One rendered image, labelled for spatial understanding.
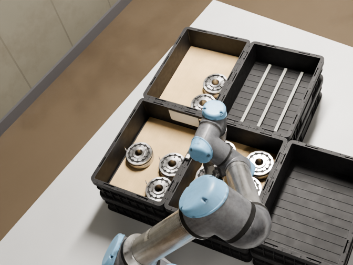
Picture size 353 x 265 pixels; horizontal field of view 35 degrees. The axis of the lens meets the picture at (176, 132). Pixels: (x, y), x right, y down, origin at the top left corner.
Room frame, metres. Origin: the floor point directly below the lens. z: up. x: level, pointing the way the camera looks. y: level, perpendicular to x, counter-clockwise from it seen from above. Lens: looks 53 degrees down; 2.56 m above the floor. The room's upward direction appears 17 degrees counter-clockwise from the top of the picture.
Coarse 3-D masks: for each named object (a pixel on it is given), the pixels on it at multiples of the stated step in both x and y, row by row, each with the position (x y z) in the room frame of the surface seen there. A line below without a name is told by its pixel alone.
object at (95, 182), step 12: (180, 108) 1.33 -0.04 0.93; (120, 132) 1.31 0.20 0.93; (108, 156) 1.22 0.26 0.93; (96, 168) 1.18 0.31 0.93; (180, 168) 1.08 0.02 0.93; (96, 180) 1.13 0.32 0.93; (120, 192) 1.06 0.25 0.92; (132, 192) 1.04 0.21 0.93; (168, 192) 1.00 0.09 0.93; (156, 204) 0.97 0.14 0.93
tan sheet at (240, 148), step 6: (234, 144) 1.17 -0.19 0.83; (240, 144) 1.16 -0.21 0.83; (240, 150) 1.14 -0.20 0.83; (246, 150) 1.13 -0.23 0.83; (252, 150) 1.12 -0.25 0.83; (258, 150) 1.11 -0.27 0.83; (246, 156) 1.11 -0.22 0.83; (276, 156) 1.07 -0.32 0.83; (258, 180) 0.99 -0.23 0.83; (264, 180) 0.99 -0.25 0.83
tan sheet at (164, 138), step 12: (156, 120) 1.39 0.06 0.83; (144, 132) 1.35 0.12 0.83; (156, 132) 1.33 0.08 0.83; (168, 132) 1.32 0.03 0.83; (180, 132) 1.30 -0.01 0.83; (192, 132) 1.28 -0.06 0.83; (156, 144) 1.28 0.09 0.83; (168, 144) 1.26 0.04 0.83; (180, 144) 1.25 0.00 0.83; (156, 156) 1.23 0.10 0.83; (120, 168) 1.22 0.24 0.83; (132, 168) 1.21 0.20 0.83; (144, 168) 1.19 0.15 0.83; (156, 168) 1.17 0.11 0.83; (120, 180) 1.17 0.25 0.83; (132, 180) 1.15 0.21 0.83; (144, 180) 1.14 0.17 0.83; (144, 192) 1.09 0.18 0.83
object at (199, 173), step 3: (201, 168) 1.09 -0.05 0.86; (216, 168) 1.08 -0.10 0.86; (198, 171) 1.08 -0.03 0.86; (201, 171) 1.08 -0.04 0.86; (204, 171) 1.08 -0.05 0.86; (216, 171) 1.06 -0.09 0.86; (198, 174) 1.07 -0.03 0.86; (201, 174) 1.07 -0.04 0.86; (216, 174) 1.05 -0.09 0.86; (219, 174) 1.05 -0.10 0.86; (195, 177) 1.06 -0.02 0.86; (198, 177) 1.06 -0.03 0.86; (216, 177) 1.04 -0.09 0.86; (219, 177) 1.04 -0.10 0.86; (222, 177) 1.03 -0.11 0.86; (222, 180) 1.02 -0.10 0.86
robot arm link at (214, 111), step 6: (210, 102) 1.10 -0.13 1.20; (216, 102) 1.09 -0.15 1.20; (204, 108) 1.08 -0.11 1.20; (210, 108) 1.07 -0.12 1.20; (216, 108) 1.07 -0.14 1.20; (222, 108) 1.06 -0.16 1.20; (204, 114) 1.06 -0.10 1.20; (210, 114) 1.05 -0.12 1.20; (216, 114) 1.05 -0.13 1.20; (222, 114) 1.05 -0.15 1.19; (204, 120) 1.05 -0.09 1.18; (210, 120) 1.04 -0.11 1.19; (216, 120) 1.04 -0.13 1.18; (222, 120) 1.04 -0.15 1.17; (222, 126) 1.03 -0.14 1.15; (222, 132) 1.04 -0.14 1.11
